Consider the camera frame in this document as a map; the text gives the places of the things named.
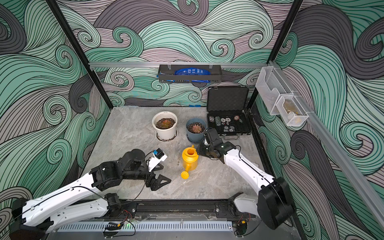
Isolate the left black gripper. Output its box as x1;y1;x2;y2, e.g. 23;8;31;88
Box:
123;163;173;190

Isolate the yellow watering can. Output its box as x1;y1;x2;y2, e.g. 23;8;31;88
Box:
181;145;199;180

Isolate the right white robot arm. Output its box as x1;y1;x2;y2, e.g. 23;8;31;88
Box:
198;128;296;230

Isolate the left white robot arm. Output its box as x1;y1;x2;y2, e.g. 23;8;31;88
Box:
9;149;171;240

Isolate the pink succulent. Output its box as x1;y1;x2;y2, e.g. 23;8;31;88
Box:
188;122;205;134

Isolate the red-green succulent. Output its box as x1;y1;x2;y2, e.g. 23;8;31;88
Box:
155;118;176;130

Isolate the blue-grey flower pot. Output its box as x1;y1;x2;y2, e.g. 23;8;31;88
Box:
186;118;207;144

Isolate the white pot saucer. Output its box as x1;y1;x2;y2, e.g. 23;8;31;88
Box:
155;129;178;142

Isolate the black tool case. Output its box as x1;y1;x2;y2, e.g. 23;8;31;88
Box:
207;86;251;137

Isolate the white flower pot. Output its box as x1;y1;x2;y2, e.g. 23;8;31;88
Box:
152;111;178;142

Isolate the blue object in basket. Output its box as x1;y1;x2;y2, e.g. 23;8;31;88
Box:
174;68;211;76

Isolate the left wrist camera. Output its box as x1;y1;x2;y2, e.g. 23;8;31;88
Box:
148;148;168;172

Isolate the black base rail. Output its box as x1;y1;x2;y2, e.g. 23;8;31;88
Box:
100;198;256;222

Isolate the white slotted cable duct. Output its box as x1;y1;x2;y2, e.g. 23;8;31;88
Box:
58;221;233;233

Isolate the clear wall bin large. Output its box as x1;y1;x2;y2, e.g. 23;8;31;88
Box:
256;66;293;116

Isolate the clear wall bin small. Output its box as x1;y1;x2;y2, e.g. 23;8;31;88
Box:
276;95;309;127

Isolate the black wall shelf basket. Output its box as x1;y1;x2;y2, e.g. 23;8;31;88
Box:
157;64;223;84

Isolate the aluminium wall rail back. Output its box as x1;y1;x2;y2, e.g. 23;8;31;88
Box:
88;61;268;70

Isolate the aluminium wall rail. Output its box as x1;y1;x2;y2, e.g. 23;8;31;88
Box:
88;61;268;70
268;61;384;229

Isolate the aluminium wall rail right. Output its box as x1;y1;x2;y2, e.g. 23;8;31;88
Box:
268;61;384;229

